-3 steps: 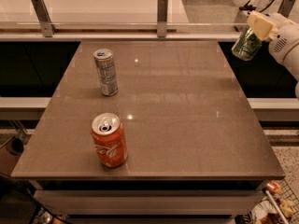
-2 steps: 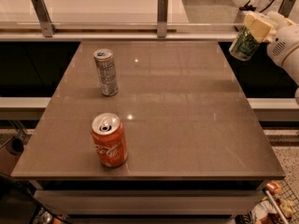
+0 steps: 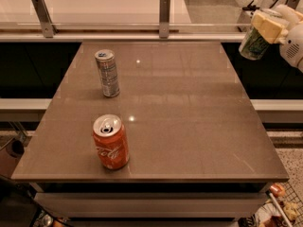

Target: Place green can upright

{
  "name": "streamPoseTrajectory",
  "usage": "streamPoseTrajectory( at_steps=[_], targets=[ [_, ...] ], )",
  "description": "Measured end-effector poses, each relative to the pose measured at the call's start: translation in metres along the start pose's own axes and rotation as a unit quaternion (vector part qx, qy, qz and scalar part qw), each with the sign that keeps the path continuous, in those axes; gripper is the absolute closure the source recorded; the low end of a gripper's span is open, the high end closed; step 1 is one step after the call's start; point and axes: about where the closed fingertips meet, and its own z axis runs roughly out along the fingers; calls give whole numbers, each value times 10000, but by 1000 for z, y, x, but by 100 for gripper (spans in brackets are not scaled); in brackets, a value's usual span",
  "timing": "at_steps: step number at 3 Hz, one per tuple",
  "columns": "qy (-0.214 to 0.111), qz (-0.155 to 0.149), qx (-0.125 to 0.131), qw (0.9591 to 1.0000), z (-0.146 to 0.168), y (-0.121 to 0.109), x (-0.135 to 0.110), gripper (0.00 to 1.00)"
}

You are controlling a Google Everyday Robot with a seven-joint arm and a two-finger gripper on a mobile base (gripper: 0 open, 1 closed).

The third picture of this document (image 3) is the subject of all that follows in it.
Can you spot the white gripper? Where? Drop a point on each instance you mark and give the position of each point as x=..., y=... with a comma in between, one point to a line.
x=293, y=44

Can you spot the green soda can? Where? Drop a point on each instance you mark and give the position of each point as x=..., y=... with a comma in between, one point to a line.
x=253, y=45

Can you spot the tall silver slim can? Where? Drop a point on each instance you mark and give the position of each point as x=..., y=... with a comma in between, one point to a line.
x=106, y=63

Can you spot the orange soda can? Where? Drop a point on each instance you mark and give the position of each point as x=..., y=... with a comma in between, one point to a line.
x=110, y=139

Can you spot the right metal rail bracket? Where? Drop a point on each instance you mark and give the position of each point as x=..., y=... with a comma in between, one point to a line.
x=292, y=3

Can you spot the metal rail bracket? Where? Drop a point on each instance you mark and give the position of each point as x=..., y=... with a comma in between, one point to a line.
x=44, y=18
x=164, y=13
x=292, y=3

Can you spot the middle metal rail bracket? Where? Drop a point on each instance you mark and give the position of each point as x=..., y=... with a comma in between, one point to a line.
x=164, y=13

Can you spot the wire basket with items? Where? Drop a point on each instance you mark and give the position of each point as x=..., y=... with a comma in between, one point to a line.
x=283, y=208

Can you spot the left metal rail bracket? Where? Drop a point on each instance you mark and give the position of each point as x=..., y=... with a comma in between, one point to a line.
x=44, y=18

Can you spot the glass barrier rail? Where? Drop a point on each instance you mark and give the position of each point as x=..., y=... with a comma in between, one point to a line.
x=33, y=32

